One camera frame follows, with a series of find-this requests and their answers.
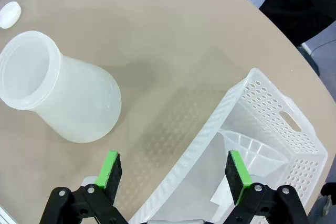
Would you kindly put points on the translucent plastic conical flask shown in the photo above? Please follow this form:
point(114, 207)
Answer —
point(78, 98)

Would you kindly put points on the person in black T-shirt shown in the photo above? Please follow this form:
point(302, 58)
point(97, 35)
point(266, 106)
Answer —
point(302, 3)

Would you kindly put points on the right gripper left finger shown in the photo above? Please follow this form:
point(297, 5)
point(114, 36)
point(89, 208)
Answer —
point(106, 169)

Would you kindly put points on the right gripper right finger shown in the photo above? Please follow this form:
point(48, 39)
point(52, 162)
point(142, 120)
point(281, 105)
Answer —
point(237, 179)

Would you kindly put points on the white perforated basket with label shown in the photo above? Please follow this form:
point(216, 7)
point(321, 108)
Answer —
point(262, 98)

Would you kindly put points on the white round flask cap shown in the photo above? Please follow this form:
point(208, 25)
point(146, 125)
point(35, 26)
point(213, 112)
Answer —
point(9, 14)

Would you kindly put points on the clear plastic funnel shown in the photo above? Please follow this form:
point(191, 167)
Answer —
point(252, 148)

